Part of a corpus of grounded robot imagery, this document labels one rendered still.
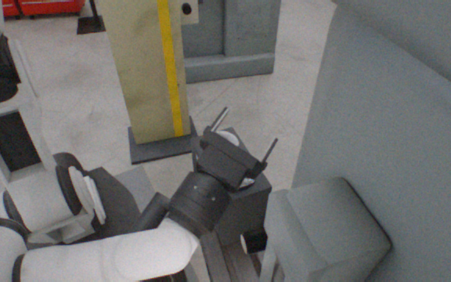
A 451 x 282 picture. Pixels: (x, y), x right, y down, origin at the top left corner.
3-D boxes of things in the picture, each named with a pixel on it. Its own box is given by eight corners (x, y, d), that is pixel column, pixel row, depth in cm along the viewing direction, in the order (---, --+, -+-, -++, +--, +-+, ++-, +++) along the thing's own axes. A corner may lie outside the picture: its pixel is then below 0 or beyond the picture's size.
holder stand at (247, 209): (222, 247, 78) (222, 200, 64) (193, 183, 93) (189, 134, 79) (265, 230, 82) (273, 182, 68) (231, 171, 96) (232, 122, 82)
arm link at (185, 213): (224, 218, 48) (182, 287, 44) (214, 222, 58) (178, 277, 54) (163, 177, 48) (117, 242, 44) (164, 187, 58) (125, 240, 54)
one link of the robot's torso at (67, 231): (46, 215, 117) (-12, 182, 75) (99, 195, 124) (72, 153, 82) (59, 254, 113) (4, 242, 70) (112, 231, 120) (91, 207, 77)
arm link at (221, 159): (269, 162, 51) (232, 225, 47) (257, 175, 60) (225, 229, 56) (206, 121, 53) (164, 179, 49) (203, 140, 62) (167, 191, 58)
